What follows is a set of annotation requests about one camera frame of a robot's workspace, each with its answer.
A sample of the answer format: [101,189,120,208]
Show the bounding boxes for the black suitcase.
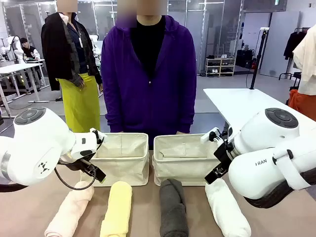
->
[235,49,255,69]

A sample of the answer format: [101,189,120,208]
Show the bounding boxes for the small white background robot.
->
[89,34,102,57]

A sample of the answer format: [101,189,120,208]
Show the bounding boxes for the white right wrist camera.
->
[200,126,220,144]

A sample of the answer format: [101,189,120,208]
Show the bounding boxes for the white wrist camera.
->
[200,126,220,144]
[89,127,108,144]

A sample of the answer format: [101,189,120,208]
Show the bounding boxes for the seated person in varsity jacket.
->
[19,37,40,61]

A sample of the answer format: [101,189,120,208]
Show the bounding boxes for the orange garment on mannequin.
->
[287,89,316,122]

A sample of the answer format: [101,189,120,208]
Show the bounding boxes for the purple sleeved right forearm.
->
[103,81,124,133]

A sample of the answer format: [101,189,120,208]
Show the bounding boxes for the pink towel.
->
[44,180,95,237]

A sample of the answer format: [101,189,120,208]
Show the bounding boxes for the person in yellow skirt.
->
[40,0,103,133]

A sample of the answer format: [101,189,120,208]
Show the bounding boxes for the grey towel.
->
[158,178,190,237]

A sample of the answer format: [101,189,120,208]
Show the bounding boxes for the black clothes on rack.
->
[283,27,311,60]

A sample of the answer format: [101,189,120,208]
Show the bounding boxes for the large white table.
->
[202,87,316,147]

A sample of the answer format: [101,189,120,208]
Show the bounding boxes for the yellow towel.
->
[99,180,133,237]

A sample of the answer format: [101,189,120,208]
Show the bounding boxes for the white background desk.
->
[0,62,44,118]

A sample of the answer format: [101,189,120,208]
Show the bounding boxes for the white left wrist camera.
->
[89,127,108,144]

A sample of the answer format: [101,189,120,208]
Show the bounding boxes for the black camera pole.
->
[249,27,270,90]

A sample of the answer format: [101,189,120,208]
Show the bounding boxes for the wooden shoe rack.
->
[205,57,237,78]

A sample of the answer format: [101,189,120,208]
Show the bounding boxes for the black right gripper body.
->
[212,141,236,175]

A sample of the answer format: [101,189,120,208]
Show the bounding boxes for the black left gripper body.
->
[78,158,100,177]

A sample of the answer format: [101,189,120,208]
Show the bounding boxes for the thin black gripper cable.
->
[54,164,97,191]

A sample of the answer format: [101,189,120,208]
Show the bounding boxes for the cream fabric basket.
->
[80,132,150,187]
[152,133,224,187]

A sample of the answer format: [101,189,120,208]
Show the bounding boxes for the purple sleeved left forearm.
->
[175,81,198,134]

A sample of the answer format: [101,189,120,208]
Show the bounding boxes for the cream garment on mannequin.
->
[292,24,316,96]

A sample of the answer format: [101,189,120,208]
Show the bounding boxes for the white towel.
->
[204,178,252,237]

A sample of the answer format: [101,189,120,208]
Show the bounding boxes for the low black stand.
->
[278,72,302,81]

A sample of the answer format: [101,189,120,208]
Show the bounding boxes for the person in purple hoodie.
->
[100,0,198,150]

